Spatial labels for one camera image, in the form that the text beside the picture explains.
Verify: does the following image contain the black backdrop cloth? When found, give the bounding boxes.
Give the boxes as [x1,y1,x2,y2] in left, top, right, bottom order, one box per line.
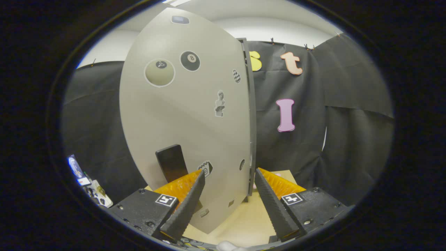
[63,33,395,206]

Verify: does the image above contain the black cabinet door handle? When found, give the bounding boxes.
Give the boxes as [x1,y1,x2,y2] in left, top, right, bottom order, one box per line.
[155,144,189,183]

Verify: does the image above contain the person's white sneaker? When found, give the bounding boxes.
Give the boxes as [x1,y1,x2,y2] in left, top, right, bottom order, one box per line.
[216,241,249,251]

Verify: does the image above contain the grey shoe cabinet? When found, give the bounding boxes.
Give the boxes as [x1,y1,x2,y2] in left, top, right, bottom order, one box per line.
[237,38,257,203]

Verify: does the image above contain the blue lit screen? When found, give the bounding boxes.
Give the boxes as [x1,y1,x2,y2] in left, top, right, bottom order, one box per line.
[67,154,92,186]

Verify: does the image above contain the beige shoe cabinet door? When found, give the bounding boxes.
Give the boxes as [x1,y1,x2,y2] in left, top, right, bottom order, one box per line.
[119,7,252,234]

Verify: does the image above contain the tangle of black cables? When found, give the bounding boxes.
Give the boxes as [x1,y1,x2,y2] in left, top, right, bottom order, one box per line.
[178,237,209,250]

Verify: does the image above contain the white plastic equipment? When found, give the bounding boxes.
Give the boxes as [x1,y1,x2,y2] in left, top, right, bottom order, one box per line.
[87,180,114,208]

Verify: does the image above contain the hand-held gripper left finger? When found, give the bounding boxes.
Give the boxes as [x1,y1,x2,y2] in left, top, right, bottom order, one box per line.
[108,169,206,243]

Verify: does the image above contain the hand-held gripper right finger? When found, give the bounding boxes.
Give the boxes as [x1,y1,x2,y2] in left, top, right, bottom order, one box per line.
[254,168,349,243]

